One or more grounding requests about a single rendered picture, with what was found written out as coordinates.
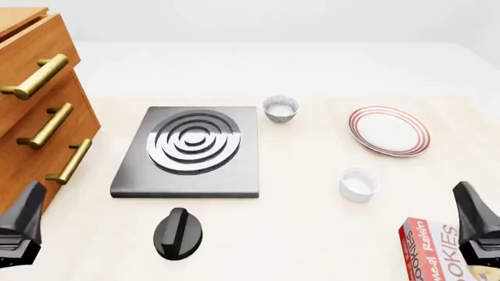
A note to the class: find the white plate with red rings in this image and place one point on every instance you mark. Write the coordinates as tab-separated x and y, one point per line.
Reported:
388	130

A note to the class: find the red cookies box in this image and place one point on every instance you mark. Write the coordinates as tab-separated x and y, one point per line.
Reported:
429	251

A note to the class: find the round black stove knob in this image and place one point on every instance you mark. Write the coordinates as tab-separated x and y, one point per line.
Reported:
177	234

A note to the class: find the wooden cabinet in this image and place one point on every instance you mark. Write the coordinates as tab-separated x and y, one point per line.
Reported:
84	115

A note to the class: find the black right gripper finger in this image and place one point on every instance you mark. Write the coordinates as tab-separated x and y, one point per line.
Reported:
474	213

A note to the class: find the patterned grey bowl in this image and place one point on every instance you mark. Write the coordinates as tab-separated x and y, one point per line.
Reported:
280	109

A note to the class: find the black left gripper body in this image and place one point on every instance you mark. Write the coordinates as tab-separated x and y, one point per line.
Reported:
15	251

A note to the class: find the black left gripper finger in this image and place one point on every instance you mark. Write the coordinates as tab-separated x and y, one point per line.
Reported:
25	210

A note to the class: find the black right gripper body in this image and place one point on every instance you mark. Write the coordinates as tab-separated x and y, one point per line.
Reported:
482	253

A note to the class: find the small white bowl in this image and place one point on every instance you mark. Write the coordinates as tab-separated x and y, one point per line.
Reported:
357	185

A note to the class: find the flat black stove plate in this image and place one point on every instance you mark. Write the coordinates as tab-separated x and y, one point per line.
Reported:
203	181

